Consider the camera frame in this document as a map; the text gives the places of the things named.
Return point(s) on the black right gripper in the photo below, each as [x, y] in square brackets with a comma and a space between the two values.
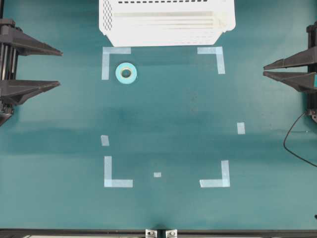
[300, 81]

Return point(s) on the small right tape strip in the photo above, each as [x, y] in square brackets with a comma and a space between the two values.
[241, 128]

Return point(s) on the left metal bracket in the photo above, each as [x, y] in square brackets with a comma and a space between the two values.
[151, 233]

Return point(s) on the light blue tape roll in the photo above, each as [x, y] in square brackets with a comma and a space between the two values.
[126, 73]

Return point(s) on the white perforated plastic basket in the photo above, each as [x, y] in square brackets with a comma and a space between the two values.
[154, 23]

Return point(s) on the small left tape strip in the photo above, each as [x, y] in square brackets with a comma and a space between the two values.
[105, 140]

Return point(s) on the top left tape corner marker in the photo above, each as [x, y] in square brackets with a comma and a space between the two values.
[106, 52]

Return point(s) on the tape corner marker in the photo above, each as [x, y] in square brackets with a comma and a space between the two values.
[218, 52]
[223, 182]
[109, 182]
[106, 52]

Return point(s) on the bottom left tape corner marker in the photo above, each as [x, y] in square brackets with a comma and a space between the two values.
[109, 182]

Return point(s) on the top right tape corner marker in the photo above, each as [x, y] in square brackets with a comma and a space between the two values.
[218, 52]

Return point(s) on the small tape strip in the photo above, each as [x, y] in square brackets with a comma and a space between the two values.
[241, 128]
[105, 140]

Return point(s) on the bottom right tape corner marker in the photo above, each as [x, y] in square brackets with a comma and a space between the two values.
[223, 182]

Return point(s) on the metal bracket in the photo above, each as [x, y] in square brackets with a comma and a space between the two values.
[171, 233]
[151, 233]

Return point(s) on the right metal bracket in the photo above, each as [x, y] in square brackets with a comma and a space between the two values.
[171, 233]

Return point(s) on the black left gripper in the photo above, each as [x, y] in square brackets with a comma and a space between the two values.
[19, 91]

